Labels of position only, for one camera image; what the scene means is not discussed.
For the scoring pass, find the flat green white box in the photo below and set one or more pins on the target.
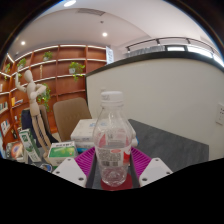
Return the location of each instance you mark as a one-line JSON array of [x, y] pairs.
[[63, 151]]

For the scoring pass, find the orange wooden shelf unit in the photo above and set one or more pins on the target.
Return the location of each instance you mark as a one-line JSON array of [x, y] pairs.
[[63, 76]]

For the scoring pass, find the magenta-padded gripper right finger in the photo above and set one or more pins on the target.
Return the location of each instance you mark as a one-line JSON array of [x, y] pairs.
[[154, 170]]

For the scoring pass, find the tall green white carton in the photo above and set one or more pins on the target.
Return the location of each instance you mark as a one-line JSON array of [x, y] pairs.
[[28, 143]]

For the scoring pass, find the white wall sign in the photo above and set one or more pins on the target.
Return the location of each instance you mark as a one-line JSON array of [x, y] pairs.
[[109, 55]]

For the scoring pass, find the white wall socket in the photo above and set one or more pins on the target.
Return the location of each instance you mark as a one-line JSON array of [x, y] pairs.
[[220, 114]]

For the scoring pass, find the round patterned coaster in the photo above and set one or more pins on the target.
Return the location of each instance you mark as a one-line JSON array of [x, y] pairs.
[[46, 167]]

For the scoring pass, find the ceiling air vent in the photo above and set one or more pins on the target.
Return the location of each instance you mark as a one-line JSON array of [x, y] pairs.
[[90, 12]]

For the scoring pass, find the black track light rail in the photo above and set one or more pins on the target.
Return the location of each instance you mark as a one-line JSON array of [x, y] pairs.
[[156, 40]]

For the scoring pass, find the clear plastic water bottle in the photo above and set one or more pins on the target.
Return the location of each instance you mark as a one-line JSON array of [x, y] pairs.
[[111, 141]]

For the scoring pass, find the grey curtain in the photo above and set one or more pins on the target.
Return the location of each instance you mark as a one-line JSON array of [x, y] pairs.
[[143, 52]]

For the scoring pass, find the wooden artist mannequin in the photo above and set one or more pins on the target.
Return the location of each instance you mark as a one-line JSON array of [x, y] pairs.
[[33, 96]]

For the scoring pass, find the window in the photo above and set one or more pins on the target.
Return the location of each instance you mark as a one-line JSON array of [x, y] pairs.
[[200, 49]]

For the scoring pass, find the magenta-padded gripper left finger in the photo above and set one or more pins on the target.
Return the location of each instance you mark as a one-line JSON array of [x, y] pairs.
[[70, 170]]

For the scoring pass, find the flat round red coaster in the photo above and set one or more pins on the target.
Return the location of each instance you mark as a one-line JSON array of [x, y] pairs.
[[128, 182]]

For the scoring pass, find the ceiling lights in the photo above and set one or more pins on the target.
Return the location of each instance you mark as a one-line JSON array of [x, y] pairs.
[[70, 2]]

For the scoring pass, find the tan chair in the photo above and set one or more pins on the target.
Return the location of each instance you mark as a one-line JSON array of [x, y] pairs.
[[70, 116]]

